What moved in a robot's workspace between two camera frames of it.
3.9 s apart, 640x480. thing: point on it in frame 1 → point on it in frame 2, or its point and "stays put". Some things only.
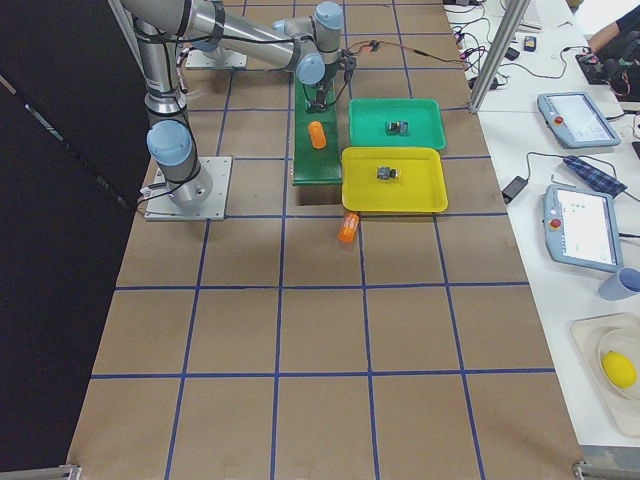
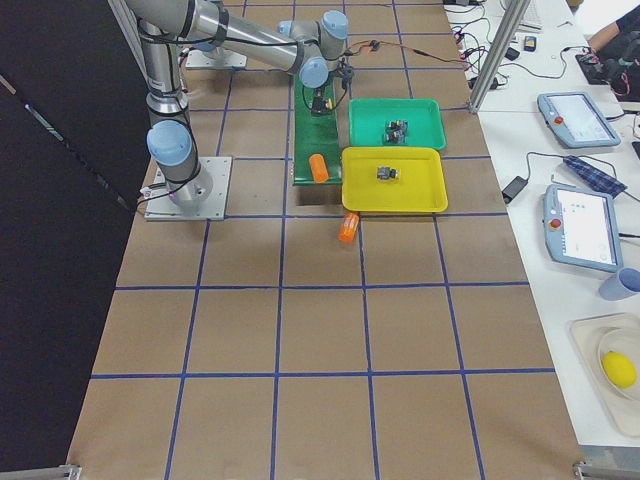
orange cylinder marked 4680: (350, 225) stays put
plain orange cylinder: (318, 137) → (319, 168)
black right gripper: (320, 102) → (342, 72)
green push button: (396, 128) stays put
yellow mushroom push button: (385, 172) stays put
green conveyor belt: (315, 167) stays put
